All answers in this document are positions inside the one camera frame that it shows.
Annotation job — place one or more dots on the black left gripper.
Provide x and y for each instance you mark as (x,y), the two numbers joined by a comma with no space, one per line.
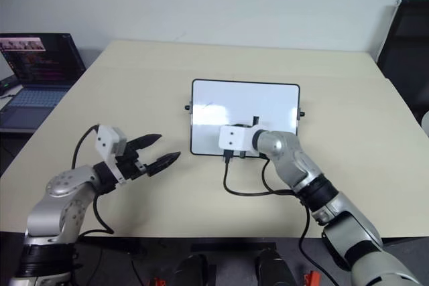
(130,165)

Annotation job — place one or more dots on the white rounded object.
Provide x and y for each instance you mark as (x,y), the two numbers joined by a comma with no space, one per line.
(425,125)

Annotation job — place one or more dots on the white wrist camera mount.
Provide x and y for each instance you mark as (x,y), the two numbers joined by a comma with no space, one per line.
(234,138)
(105,140)

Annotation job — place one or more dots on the small black device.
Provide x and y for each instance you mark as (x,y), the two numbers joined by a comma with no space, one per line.
(6,85)

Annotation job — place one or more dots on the black office chair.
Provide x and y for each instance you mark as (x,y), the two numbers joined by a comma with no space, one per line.
(407,51)

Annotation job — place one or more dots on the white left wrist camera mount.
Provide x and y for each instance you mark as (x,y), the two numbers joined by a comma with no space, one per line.
(105,140)

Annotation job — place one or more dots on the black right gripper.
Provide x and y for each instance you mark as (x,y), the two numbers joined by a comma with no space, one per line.
(243,126)

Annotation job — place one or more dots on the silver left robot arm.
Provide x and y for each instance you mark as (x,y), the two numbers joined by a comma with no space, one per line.
(63,182)

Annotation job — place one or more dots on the open laptop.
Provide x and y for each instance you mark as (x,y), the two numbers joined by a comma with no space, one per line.
(37,61)

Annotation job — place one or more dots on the black framed whiteboard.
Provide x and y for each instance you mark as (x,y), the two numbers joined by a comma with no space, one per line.
(244,102)

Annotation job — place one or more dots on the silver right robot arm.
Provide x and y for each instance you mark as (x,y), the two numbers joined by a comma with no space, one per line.
(285,148)

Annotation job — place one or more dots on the red object on floor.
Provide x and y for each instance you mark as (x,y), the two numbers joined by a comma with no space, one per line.
(311,278)
(157,282)

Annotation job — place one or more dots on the dark rounded shape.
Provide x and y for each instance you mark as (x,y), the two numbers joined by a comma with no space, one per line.
(191,271)
(273,266)

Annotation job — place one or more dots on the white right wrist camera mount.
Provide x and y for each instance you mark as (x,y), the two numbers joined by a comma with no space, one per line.
(234,138)

